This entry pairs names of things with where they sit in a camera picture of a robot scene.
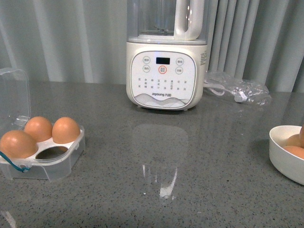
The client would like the clear plastic egg box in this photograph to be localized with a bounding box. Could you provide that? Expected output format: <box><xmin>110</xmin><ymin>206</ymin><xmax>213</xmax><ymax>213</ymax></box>
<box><xmin>0</xmin><ymin>68</ymin><xmax>86</xmax><ymax>181</ymax></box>

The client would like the white power cable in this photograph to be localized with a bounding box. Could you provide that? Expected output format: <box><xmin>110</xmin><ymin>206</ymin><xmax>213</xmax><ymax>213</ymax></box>
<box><xmin>203</xmin><ymin>79</ymin><xmax>248</xmax><ymax>104</ymax></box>

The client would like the brown egg back left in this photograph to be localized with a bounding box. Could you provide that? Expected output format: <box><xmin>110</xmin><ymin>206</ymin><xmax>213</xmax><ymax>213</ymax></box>
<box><xmin>24</xmin><ymin>116</ymin><xmax>53</xmax><ymax>143</ymax></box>

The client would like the white round bowl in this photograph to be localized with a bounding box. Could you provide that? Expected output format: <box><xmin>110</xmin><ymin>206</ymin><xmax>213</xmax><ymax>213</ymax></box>
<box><xmin>269</xmin><ymin>125</ymin><xmax>304</xmax><ymax>185</ymax></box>

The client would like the white Joyoung blender machine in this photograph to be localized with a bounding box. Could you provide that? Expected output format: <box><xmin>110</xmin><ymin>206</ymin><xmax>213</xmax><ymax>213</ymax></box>
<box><xmin>126</xmin><ymin>0</ymin><xmax>210</xmax><ymax>110</ymax></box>

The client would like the clear plastic bag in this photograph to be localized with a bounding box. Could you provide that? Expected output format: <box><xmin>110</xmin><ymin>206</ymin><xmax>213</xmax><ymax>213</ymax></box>
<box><xmin>204</xmin><ymin>72</ymin><xmax>272</xmax><ymax>105</ymax></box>

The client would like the brown egg back right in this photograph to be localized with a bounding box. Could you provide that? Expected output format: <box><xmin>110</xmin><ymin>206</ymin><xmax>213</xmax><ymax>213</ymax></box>
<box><xmin>52</xmin><ymin>117</ymin><xmax>80</xmax><ymax>144</ymax></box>

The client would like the brown egg front left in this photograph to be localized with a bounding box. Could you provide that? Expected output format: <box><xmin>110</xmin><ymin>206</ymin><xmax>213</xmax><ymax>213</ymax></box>
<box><xmin>0</xmin><ymin>130</ymin><xmax>38</xmax><ymax>158</ymax></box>

